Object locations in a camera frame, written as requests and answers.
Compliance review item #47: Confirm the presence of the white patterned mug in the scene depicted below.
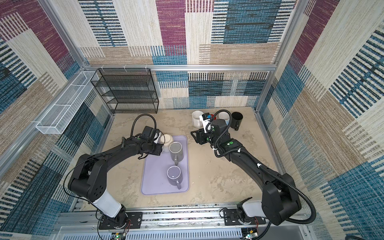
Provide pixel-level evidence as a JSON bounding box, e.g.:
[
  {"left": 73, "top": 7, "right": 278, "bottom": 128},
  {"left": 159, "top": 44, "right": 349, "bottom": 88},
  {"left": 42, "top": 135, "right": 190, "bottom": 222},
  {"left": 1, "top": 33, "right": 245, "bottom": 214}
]
[{"left": 192, "top": 111, "right": 204, "bottom": 129}]

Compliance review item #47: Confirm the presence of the light blue mug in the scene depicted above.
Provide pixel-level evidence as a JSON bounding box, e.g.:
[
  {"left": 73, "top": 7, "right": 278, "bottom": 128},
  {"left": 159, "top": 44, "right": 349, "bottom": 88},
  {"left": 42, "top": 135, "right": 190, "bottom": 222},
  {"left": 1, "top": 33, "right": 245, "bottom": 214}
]
[{"left": 219, "top": 112, "right": 231, "bottom": 126}]

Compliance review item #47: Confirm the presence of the black ceramic mug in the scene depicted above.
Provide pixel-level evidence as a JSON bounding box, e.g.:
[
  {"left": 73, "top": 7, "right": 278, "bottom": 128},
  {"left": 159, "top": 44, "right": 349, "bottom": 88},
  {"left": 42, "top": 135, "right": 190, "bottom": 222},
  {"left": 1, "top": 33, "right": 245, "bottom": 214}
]
[{"left": 230, "top": 112, "right": 244, "bottom": 131}]

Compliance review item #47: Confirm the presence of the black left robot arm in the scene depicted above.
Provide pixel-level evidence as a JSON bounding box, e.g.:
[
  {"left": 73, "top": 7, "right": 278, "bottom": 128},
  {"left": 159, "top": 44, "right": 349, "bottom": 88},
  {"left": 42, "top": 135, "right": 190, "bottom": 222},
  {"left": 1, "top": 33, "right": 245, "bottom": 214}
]
[{"left": 68, "top": 126, "right": 165, "bottom": 229}]

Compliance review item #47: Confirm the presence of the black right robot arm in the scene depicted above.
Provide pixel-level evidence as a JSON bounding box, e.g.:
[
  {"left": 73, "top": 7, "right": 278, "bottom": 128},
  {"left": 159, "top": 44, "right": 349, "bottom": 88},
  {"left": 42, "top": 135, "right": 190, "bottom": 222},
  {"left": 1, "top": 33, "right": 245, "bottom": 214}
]
[{"left": 191, "top": 120, "right": 311, "bottom": 226}]

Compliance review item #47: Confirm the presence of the cream speckled mug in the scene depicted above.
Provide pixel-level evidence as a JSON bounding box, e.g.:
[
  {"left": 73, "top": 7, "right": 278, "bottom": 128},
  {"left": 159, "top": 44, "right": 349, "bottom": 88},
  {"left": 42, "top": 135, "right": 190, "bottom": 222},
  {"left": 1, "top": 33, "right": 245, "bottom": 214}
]
[{"left": 158, "top": 133, "right": 174, "bottom": 153}]

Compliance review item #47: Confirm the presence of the grey ceramic mug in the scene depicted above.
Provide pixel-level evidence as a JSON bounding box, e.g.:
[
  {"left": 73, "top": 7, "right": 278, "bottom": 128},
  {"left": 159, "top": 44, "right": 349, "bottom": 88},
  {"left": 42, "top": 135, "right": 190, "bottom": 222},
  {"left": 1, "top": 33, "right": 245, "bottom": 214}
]
[{"left": 169, "top": 142, "right": 184, "bottom": 166}]

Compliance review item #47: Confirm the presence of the purple ceramic mug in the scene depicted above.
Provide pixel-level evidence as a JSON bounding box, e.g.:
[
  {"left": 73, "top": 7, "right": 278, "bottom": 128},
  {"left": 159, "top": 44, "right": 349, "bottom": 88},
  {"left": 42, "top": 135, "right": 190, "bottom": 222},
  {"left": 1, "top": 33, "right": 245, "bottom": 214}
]
[{"left": 167, "top": 166, "right": 183, "bottom": 190}]

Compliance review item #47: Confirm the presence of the lavender plastic tray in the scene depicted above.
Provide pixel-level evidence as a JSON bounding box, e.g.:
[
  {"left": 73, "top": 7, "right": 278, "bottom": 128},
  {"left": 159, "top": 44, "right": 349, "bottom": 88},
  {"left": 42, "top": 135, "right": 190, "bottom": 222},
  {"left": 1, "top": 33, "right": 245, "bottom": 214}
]
[{"left": 141, "top": 135, "right": 190, "bottom": 195}]

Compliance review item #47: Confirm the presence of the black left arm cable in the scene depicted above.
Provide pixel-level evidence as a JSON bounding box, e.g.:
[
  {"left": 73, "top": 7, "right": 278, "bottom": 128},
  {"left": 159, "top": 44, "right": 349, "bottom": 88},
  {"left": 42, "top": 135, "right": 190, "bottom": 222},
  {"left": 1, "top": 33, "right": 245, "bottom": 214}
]
[{"left": 130, "top": 113, "right": 158, "bottom": 139}]

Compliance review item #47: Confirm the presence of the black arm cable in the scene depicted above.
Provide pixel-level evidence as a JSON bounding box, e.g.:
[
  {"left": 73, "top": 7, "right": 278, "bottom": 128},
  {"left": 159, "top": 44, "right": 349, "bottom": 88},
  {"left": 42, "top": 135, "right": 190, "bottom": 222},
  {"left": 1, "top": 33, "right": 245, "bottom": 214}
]
[
  {"left": 130, "top": 113, "right": 158, "bottom": 139},
  {"left": 209, "top": 109, "right": 318, "bottom": 240}
]

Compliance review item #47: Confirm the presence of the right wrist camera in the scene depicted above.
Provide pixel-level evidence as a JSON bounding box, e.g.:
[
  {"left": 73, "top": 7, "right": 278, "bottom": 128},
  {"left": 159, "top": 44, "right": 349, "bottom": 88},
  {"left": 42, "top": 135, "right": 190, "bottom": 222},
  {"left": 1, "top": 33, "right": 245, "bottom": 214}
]
[{"left": 200, "top": 113, "right": 212, "bottom": 133}]

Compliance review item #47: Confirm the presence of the black wire mesh shelf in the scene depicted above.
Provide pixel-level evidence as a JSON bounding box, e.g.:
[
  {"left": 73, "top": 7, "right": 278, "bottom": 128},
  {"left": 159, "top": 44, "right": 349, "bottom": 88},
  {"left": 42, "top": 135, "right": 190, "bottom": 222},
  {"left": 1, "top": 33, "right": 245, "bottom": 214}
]
[{"left": 91, "top": 68, "right": 159, "bottom": 114}]

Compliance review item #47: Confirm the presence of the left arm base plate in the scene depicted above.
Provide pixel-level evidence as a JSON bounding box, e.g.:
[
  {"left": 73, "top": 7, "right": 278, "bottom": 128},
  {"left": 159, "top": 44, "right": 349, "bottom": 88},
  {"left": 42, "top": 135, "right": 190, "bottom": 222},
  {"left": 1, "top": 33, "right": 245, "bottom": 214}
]
[{"left": 98, "top": 212, "right": 143, "bottom": 230}]

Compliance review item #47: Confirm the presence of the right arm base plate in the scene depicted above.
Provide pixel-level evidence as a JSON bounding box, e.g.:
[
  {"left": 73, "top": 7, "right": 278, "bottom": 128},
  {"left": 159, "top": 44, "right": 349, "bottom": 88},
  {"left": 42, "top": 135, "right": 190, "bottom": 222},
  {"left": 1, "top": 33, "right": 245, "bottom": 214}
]
[{"left": 219, "top": 208, "right": 267, "bottom": 226}]

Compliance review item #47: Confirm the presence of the aluminium front rail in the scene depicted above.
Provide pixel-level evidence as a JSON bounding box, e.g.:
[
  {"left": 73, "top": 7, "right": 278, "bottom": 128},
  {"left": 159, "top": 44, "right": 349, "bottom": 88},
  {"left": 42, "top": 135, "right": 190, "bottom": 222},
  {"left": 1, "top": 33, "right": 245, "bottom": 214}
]
[{"left": 47, "top": 203, "right": 310, "bottom": 240}]

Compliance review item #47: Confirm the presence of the white wire mesh basket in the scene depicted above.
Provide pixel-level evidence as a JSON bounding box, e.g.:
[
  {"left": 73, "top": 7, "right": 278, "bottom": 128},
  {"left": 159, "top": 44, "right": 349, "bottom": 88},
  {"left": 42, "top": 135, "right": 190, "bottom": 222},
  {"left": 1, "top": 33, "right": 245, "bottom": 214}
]
[{"left": 36, "top": 71, "right": 95, "bottom": 135}]

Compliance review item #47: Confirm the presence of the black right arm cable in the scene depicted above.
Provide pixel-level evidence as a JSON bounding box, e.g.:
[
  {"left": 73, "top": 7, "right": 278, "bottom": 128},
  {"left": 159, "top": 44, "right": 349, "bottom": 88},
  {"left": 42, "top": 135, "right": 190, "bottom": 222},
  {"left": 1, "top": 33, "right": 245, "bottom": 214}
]
[{"left": 209, "top": 109, "right": 318, "bottom": 240}]

